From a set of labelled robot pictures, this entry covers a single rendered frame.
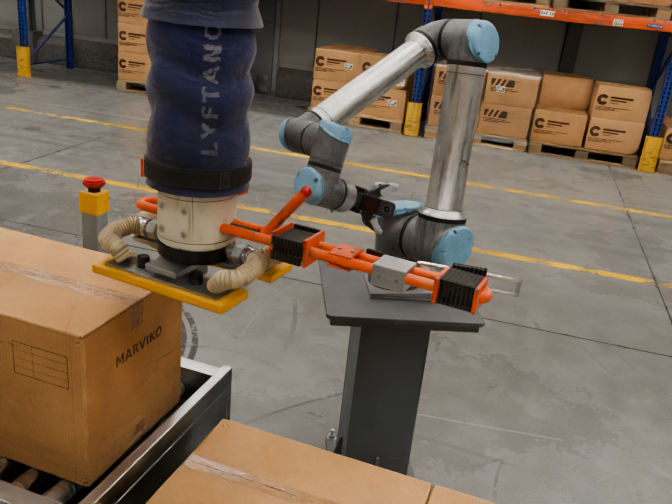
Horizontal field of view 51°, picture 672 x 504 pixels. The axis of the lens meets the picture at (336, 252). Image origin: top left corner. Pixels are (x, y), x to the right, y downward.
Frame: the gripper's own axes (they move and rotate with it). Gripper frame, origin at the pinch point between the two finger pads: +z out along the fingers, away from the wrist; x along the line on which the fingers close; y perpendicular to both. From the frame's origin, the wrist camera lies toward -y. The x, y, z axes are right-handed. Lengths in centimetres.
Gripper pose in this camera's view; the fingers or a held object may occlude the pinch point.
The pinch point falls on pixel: (392, 210)
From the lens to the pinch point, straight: 206.4
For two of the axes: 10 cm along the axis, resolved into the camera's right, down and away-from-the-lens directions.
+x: -3.3, 9.4, 1.3
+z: 6.3, 1.2, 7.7
